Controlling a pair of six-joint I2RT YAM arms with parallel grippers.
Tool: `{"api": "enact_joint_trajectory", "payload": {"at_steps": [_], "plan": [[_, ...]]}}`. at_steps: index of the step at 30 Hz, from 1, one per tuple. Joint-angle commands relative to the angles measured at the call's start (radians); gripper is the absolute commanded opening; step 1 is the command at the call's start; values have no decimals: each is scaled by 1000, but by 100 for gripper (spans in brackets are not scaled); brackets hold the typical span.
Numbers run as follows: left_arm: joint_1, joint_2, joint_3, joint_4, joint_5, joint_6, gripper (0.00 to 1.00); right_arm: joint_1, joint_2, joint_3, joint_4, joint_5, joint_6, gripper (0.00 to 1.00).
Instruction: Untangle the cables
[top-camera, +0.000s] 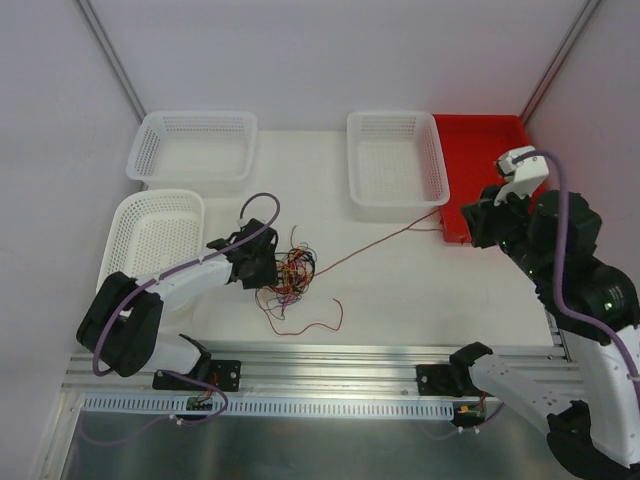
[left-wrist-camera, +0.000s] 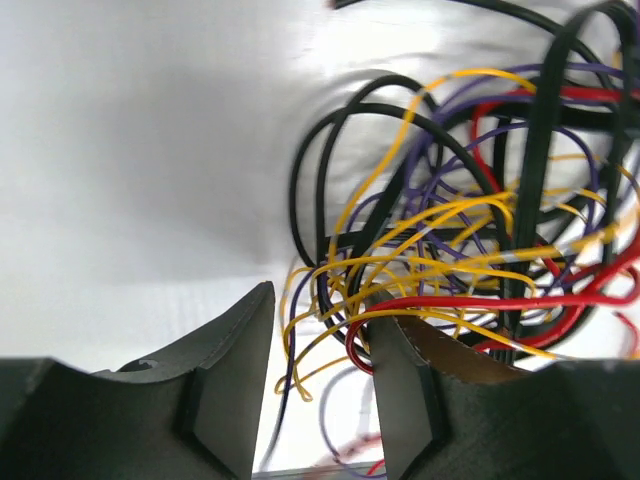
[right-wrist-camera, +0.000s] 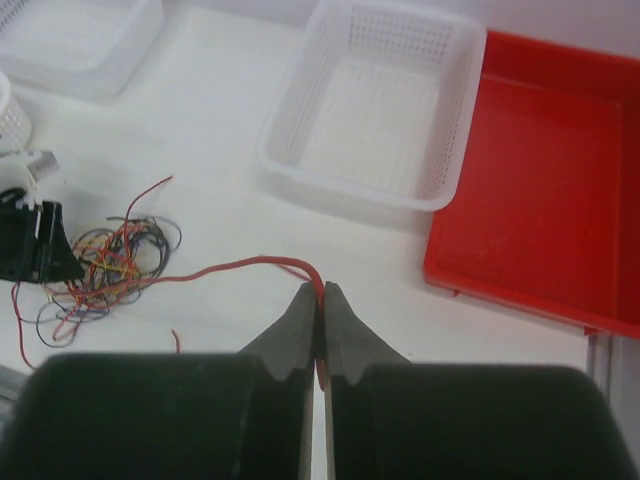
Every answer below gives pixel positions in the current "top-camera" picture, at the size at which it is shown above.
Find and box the white oval basket left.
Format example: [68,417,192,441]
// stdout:
[97,189,205,285]

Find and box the white slotted cable duct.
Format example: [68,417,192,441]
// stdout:
[82,394,454,421]

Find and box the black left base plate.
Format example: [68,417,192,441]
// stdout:
[152,359,242,392]

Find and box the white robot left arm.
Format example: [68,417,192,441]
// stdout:
[76,219,278,389]

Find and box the red plastic tray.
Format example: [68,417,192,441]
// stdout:
[435,114,530,244]

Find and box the white rectangular basket centre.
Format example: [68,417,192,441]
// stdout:
[346,111,450,223]

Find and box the long red wire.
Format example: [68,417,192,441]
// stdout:
[314,208,469,278]

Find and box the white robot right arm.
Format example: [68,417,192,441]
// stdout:
[448,186,639,479]

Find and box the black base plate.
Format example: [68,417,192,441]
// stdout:
[415,364,482,398]
[152,359,242,392]

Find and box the white rectangular basket back left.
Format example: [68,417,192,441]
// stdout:
[126,110,258,198]

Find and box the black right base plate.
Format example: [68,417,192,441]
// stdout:
[415,364,482,398]

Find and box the thin red wire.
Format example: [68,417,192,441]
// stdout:
[268,296,344,337]

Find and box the multicolour wire bundle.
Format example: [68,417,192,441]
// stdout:
[254,225,318,322]

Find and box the white rectangular basket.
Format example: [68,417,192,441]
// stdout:
[346,111,450,223]
[126,110,258,198]

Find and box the aluminium mounting rail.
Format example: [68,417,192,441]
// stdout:
[62,341,584,399]

